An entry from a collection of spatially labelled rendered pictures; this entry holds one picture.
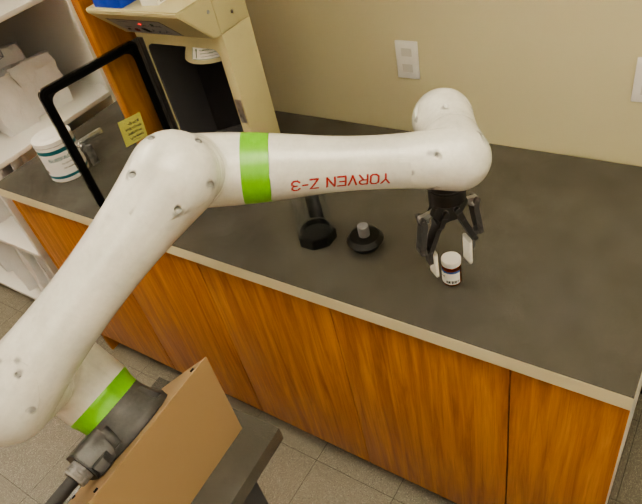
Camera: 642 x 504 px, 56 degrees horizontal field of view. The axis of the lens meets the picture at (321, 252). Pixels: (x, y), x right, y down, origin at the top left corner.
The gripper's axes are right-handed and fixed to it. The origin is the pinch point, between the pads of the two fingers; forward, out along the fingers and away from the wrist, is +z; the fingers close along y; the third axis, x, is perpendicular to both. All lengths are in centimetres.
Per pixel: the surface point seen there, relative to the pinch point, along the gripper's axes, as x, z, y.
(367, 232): -19.8, 1.8, 11.8
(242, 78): -60, -28, 25
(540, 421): 27.5, 29.7, -5.2
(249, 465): 24, 7, 55
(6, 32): -226, -12, 104
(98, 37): -83, -41, 56
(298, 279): -18.5, 6.8, 31.4
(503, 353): 23.0, 6.8, 1.4
